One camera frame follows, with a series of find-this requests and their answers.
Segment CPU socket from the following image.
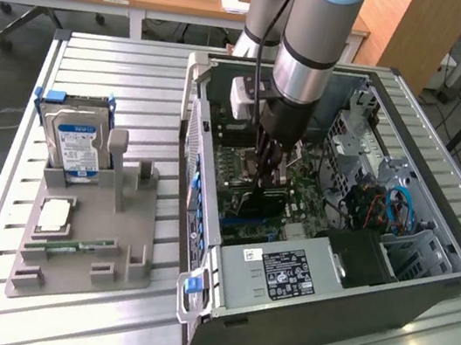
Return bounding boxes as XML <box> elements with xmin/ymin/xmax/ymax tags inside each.
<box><xmin>233</xmin><ymin>147</ymin><xmax>262</xmax><ymax>183</ymax></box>

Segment grey power supply unit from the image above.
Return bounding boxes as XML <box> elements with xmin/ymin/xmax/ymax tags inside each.
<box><xmin>210</xmin><ymin>219</ymin><xmax>353</xmax><ymax>328</ymax></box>

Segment green RAM stick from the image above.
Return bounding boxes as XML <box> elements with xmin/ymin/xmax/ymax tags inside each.
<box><xmin>24</xmin><ymin>225</ymin><xmax>116</xmax><ymax>263</ymax></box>

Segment hard disk with blue bracket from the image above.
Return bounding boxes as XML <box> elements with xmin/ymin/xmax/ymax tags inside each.
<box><xmin>21</xmin><ymin>79</ymin><xmax>121</xmax><ymax>183</ymax></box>

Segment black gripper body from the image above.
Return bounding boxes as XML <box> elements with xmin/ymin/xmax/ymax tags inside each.
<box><xmin>253</xmin><ymin>92</ymin><xmax>317</xmax><ymax>155</ymax></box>

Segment black graphics card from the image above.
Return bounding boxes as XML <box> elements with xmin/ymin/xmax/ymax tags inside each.
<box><xmin>224</xmin><ymin>176</ymin><xmax>291</xmax><ymax>229</ymax></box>

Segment wooden cabinet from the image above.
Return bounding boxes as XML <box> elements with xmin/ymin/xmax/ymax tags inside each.
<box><xmin>345</xmin><ymin>0</ymin><xmax>461</xmax><ymax>104</ymax></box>

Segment black fan shroud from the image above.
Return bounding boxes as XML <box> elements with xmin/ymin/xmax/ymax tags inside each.
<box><xmin>320</xmin><ymin>224</ymin><xmax>405</xmax><ymax>296</ymax></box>

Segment low metal disk bay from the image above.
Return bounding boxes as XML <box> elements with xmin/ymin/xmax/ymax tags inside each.
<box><xmin>374</xmin><ymin>222</ymin><xmax>459</xmax><ymax>291</ymax></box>

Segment black open PC case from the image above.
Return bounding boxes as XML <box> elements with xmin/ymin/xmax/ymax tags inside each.
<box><xmin>139</xmin><ymin>39</ymin><xmax>461</xmax><ymax>345</ymax></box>

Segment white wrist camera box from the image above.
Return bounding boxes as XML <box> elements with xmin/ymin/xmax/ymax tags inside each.
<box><xmin>224</xmin><ymin>74</ymin><xmax>280</xmax><ymax>125</ymax></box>

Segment green motherboard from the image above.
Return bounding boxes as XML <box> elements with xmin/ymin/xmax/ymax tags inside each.
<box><xmin>196</xmin><ymin>116</ymin><xmax>347</xmax><ymax>260</ymax></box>

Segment blue wire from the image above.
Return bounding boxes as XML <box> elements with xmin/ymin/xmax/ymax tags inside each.
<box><xmin>382</xmin><ymin>184</ymin><xmax>422</xmax><ymax>233</ymax></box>

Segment black wheeled desk leg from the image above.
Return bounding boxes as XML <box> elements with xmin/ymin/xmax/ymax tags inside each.
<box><xmin>0</xmin><ymin>0</ymin><xmax>69</xmax><ymax>60</ymax></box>

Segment tall metal disk bay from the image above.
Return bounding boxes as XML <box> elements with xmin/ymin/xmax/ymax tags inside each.
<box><xmin>317</xmin><ymin>72</ymin><xmax>405</xmax><ymax>195</ymax></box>

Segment blue case latch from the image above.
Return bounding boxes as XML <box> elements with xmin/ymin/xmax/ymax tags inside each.
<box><xmin>182</xmin><ymin>275</ymin><xmax>203</xmax><ymax>297</ymax></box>

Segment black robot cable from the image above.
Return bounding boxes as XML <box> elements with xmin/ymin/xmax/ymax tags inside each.
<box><xmin>244</xmin><ymin>0</ymin><xmax>297</xmax><ymax>131</ymax></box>

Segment metal socket cover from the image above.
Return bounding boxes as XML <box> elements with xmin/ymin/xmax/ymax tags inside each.
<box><xmin>285</xmin><ymin>139</ymin><xmax>308</xmax><ymax>170</ymax></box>

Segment grey parts rack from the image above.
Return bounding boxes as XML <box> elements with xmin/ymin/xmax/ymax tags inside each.
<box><xmin>3</xmin><ymin>112</ymin><xmax>175</xmax><ymax>321</ymax></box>

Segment silver CPU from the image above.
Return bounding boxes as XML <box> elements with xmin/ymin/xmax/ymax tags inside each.
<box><xmin>33</xmin><ymin>196</ymin><xmax>76</xmax><ymax>239</ymax></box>

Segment beige case handle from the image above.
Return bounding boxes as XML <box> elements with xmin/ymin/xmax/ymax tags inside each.
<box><xmin>176</xmin><ymin>51</ymin><xmax>212</xmax><ymax>125</ymax></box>

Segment blue expansion slot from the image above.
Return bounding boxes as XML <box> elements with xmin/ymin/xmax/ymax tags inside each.
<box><xmin>220</xmin><ymin>213</ymin><xmax>266</xmax><ymax>235</ymax></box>

